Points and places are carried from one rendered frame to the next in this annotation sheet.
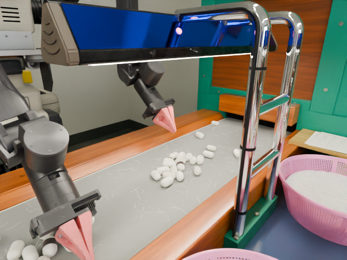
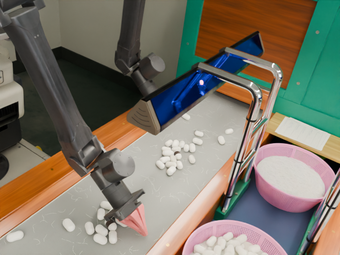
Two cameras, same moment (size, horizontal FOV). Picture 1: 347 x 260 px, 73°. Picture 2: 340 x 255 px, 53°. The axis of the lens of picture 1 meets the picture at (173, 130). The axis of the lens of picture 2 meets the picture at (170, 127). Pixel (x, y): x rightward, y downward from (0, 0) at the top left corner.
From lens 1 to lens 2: 0.53 m
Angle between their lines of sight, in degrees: 19
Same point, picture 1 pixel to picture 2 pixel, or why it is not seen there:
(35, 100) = (8, 73)
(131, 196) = (146, 184)
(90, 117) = (8, 45)
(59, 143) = (131, 167)
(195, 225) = (201, 206)
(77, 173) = not seen: hidden behind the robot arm
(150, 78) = (151, 74)
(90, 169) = not seen: hidden behind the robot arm
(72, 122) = not seen: outside the picture
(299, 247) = (261, 214)
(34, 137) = (118, 165)
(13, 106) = (86, 136)
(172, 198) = (177, 185)
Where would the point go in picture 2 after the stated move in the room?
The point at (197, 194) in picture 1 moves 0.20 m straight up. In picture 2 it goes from (195, 181) to (207, 127)
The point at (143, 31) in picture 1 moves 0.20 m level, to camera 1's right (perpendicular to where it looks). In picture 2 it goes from (184, 95) to (266, 96)
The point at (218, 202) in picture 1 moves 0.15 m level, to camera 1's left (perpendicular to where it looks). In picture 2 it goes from (213, 188) to (162, 190)
